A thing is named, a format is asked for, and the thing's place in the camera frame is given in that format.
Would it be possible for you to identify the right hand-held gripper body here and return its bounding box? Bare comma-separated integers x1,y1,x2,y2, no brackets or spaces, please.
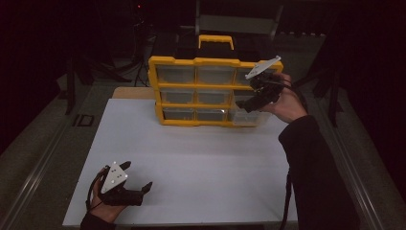
244,56,284,106

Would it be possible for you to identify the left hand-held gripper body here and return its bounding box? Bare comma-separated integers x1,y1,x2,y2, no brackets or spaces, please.
101,161,145,207

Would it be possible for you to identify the pulled-out clear plastic drawer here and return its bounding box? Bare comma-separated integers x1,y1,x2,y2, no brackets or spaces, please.
229,106,271,127

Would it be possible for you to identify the yellow drawer organizer cabinet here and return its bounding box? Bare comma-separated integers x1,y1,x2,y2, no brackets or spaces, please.
147,34,284,128

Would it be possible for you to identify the person's right hand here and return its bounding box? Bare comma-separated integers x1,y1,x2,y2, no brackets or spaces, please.
261,72,309,125

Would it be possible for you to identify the person's left hand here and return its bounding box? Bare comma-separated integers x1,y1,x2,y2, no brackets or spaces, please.
89,166,128,223

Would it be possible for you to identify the dark metal stand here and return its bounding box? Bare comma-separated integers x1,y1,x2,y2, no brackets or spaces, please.
293,32,346,128

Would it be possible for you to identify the set of closed clear drawers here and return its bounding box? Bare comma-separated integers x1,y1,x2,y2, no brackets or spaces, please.
155,64,254,123

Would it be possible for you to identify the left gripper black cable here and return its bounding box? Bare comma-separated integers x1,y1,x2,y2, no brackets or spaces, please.
84,166,108,213

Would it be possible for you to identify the metal floor rail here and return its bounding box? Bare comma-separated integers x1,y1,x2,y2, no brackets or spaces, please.
0,82,113,230
305,92,387,230

